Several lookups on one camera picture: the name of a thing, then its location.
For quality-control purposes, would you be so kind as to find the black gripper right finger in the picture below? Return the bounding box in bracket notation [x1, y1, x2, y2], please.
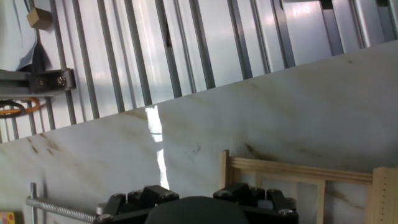
[213, 182, 299, 224]

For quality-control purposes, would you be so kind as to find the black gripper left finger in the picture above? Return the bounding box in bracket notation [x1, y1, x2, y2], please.
[95, 185, 180, 224]

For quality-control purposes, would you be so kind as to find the small wooden sliding window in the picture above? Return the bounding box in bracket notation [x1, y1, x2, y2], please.
[219, 149, 398, 224]

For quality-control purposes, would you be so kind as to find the black metal C-clamp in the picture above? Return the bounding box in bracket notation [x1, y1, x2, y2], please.
[26, 182, 108, 224]

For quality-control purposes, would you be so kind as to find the marble pattern board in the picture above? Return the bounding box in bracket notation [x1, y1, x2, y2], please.
[0, 39, 398, 224]

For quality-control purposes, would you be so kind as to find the colourful printed card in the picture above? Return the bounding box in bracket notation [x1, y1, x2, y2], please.
[0, 210, 24, 224]

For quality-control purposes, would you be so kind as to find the white paper sheet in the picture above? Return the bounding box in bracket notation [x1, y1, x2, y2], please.
[0, 0, 38, 72]

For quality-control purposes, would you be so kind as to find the small cardboard cube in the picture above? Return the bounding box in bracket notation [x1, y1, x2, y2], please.
[26, 7, 53, 30]

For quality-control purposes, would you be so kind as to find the aluminium profile corner bracket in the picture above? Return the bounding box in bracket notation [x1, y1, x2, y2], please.
[0, 68, 77, 98]

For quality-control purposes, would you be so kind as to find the black cable loop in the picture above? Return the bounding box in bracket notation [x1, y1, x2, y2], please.
[0, 99, 26, 119]

